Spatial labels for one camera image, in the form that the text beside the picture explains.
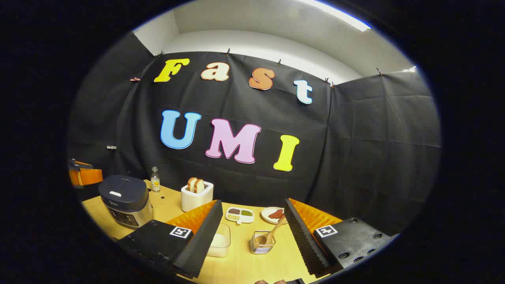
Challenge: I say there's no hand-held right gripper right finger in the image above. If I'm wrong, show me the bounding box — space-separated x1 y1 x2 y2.
284 198 399 277

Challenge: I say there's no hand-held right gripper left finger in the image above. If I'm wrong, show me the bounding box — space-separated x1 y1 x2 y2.
118 200 224 279

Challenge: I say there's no metal wire chopstick holder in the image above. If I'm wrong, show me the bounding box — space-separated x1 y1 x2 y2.
250 231 276 255

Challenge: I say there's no white toaster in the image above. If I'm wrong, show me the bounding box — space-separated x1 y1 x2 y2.
181 181 214 213

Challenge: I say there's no wooden spoon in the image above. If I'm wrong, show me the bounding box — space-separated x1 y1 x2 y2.
256 215 287 246

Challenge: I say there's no dark blue silver rice cooker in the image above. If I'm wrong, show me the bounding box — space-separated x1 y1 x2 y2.
98 175 153 229

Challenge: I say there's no white round plate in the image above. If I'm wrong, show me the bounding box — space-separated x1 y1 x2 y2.
261 207 288 225

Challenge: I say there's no clear plastic container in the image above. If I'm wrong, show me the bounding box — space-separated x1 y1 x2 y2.
207 223 232 258

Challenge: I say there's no white divided dish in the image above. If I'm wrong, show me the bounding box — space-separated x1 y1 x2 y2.
225 207 254 225

